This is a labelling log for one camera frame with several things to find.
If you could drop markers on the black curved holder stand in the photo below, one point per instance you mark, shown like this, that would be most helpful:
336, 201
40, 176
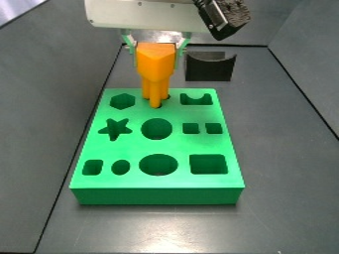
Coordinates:
208, 66

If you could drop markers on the green shape sorter board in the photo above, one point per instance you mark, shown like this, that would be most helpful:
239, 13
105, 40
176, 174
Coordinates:
163, 155

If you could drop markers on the orange three prong object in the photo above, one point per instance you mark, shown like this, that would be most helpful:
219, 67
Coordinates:
155, 64

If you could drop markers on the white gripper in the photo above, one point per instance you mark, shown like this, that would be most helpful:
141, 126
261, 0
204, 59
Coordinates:
163, 15

